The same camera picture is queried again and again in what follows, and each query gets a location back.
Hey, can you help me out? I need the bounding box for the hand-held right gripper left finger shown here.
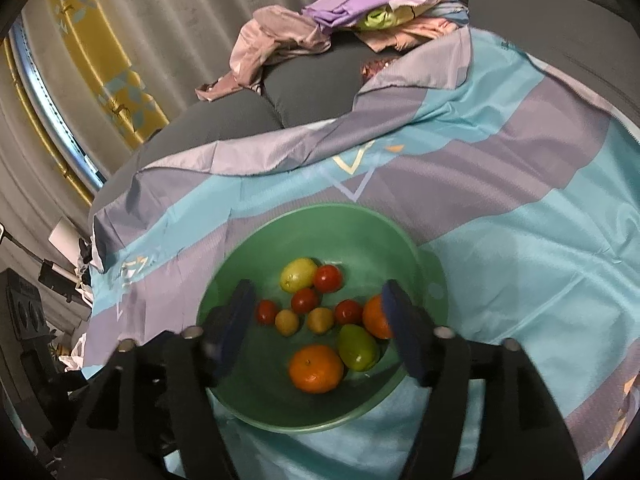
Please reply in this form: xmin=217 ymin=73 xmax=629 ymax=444
xmin=60 ymin=280 xmax=256 ymax=480

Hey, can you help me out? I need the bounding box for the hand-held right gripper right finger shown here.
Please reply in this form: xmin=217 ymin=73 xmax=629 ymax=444
xmin=382 ymin=280 xmax=583 ymax=480

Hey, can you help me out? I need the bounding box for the green oval fruit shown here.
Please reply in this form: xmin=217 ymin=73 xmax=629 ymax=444
xmin=336 ymin=324 xmax=379 ymax=372

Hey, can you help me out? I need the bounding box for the small tan round fruit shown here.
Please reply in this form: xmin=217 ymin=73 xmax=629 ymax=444
xmin=306 ymin=307 xmax=335 ymax=336
xmin=274 ymin=309 xmax=301 ymax=337

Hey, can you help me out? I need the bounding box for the yellow oval fruit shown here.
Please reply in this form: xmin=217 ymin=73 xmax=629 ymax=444
xmin=279 ymin=257 xmax=319 ymax=294

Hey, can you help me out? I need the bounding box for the green plastic bowl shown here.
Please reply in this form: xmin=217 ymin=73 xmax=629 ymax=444
xmin=196 ymin=203 xmax=448 ymax=435

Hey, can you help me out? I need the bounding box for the small orange mandarin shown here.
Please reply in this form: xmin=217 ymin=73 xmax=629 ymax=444
xmin=362 ymin=294 xmax=396 ymax=340

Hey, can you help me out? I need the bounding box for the black device on stand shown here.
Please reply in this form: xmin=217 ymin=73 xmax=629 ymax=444
xmin=39 ymin=259 xmax=76 ymax=303

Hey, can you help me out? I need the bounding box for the white plastic bag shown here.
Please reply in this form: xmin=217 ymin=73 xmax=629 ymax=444
xmin=59 ymin=335 xmax=91 ymax=372

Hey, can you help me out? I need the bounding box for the large orange mandarin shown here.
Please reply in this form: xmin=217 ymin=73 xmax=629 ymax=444
xmin=288 ymin=344 xmax=345 ymax=394

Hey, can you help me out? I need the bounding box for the blue grey striped blanket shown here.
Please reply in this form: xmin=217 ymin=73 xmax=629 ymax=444
xmin=82 ymin=27 xmax=640 ymax=480

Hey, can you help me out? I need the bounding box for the yellow patterned curtain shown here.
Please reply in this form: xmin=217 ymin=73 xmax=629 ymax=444
xmin=42 ymin=0 xmax=171 ymax=148

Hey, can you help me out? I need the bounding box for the pink crumpled cloth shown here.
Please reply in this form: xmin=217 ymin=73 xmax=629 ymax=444
xmin=195 ymin=5 xmax=333 ymax=103

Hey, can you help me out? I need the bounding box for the light pink garment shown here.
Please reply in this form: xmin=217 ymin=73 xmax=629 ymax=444
xmin=367 ymin=15 xmax=471 ymax=53

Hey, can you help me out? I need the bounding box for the yellow-green garment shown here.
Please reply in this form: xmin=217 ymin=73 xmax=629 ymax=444
xmin=356 ymin=6 xmax=408 ymax=32

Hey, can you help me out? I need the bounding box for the yellow window frame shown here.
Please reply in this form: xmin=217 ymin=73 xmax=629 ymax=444
xmin=5 ymin=30 xmax=108 ymax=203

